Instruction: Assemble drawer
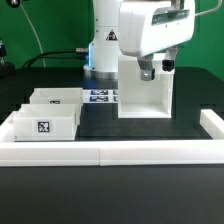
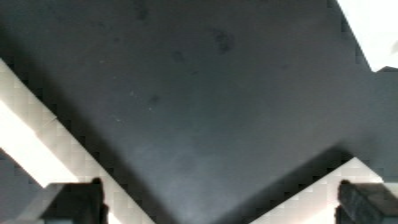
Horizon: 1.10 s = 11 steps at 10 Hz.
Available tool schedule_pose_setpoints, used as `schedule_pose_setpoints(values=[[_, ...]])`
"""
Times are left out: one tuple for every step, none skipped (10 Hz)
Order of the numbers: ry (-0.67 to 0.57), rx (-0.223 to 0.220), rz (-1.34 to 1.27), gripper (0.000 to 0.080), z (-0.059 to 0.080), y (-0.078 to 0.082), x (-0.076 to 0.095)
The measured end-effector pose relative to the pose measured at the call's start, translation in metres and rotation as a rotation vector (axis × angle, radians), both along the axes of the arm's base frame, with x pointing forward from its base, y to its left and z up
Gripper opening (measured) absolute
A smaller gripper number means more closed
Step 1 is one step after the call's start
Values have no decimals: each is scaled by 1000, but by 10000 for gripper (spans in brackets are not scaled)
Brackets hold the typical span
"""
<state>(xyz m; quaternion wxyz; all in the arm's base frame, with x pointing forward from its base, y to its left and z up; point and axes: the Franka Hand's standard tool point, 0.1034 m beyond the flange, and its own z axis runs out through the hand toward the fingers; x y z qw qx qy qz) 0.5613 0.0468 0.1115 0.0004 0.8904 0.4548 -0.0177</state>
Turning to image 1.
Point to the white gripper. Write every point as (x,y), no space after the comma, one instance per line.
(149,26)

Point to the white drawer cabinet box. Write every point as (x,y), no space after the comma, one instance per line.
(144,99)

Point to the white front drawer with tag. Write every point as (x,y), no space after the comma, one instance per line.
(46,122)

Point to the white drawer with tag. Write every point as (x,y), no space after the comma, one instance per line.
(46,122)
(57,96)

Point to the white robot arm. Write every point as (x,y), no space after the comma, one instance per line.
(103,50)

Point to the white rear drawer with tag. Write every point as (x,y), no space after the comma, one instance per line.
(57,96)

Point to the fiducial marker sheet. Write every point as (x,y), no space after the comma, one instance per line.
(100,96)

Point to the white fence frame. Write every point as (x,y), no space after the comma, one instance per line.
(115,153)

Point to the black camera stand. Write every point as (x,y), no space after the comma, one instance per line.
(6,68)

